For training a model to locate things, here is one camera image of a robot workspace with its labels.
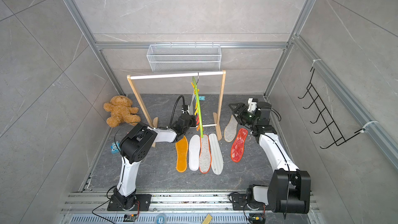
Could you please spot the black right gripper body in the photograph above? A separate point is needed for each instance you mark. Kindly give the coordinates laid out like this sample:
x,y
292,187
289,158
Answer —
x,y
246,117

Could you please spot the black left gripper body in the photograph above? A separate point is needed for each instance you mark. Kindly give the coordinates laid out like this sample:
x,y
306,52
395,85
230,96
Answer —
x,y
193,122

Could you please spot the grey felt yellow-edged insole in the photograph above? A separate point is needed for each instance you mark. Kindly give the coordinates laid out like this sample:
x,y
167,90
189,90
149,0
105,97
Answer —
x,y
230,131

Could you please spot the white foam insole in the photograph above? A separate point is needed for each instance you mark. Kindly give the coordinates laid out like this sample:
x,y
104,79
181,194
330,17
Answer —
x,y
194,152

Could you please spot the yellow fuzzy insole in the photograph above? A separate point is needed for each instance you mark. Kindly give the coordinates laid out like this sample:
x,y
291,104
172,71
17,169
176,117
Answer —
x,y
182,147

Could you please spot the red orange-edged insole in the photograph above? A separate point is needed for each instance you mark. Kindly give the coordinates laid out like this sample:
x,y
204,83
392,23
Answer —
x,y
238,147

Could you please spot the grey felt orange-edged insole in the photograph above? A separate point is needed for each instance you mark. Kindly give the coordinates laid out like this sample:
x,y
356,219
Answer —
x,y
205,155

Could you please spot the grey striped insole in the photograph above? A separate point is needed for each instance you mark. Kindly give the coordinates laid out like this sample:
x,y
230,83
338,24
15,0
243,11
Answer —
x,y
216,154
193,104

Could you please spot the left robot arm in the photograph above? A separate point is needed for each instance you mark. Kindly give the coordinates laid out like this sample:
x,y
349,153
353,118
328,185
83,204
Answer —
x,y
135,146

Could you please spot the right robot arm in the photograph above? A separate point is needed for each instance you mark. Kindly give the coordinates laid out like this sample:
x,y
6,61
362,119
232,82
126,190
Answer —
x,y
290,188

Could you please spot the green round clip hanger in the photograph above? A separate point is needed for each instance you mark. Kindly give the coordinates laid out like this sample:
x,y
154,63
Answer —
x,y
197,112

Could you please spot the brown teddy bear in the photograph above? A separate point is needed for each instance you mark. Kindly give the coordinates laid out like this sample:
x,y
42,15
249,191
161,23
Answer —
x,y
121,110

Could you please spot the teal robot toy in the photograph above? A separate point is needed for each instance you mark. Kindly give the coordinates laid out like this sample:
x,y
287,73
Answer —
x,y
115,148

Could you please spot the white wire mesh basket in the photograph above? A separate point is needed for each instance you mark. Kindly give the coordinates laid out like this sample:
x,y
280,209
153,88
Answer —
x,y
184,57

